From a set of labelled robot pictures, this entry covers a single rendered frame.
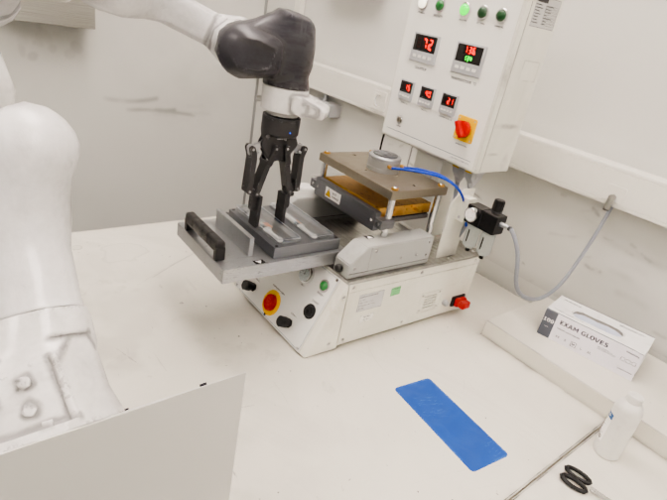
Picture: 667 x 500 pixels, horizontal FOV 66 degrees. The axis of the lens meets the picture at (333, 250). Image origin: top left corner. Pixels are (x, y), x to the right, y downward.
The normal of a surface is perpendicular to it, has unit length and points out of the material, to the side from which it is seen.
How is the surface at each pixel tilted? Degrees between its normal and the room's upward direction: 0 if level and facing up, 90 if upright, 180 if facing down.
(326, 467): 0
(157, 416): 90
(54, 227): 74
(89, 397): 52
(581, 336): 90
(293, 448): 0
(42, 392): 46
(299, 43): 86
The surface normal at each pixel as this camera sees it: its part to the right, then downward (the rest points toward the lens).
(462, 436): 0.18, -0.89
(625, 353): -0.63, 0.19
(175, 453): 0.62, 0.44
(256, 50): 0.28, 0.45
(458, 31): -0.79, 0.13
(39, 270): 0.57, -0.29
